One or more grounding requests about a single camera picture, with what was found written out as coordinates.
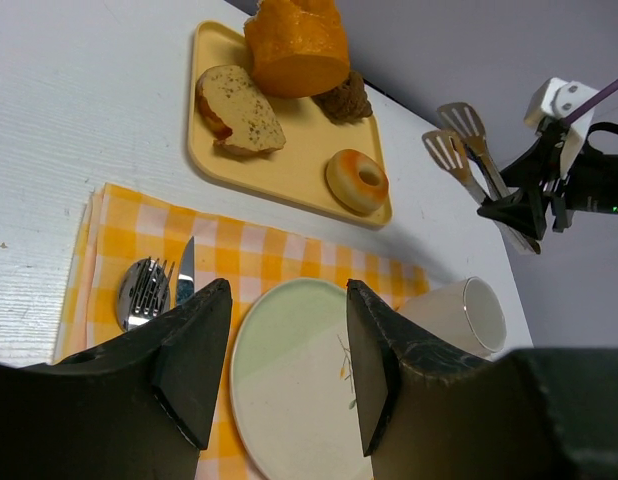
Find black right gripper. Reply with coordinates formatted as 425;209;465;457
477;119;575;241

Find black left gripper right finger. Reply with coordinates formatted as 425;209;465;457
347;280;618;479

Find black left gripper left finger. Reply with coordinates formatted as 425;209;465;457
0;279;232;479

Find metal serving tongs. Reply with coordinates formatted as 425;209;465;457
421;102;541;255

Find brown chocolate bread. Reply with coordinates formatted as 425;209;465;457
312;70;373;124

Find orange bread loaf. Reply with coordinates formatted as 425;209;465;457
244;0;350;98

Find sliced toast bread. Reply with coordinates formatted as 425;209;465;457
195;65;286;157

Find white mug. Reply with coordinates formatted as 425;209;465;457
397;277;507;358

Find silver fork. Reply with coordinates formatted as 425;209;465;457
128;257;175;326

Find silver spoon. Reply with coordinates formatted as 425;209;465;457
116;259;148;332

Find silver table knife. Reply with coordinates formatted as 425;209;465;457
175;237;195;306

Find pale green round plate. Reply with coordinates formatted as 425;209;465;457
230;278;373;479

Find glazed donut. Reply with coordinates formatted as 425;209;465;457
325;149;389;215

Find yellow checkered placemat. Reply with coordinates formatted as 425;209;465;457
52;182;431;480

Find yellow serving tray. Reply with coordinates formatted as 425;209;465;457
187;19;394;231

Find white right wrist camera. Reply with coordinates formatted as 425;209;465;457
524;77;598;179

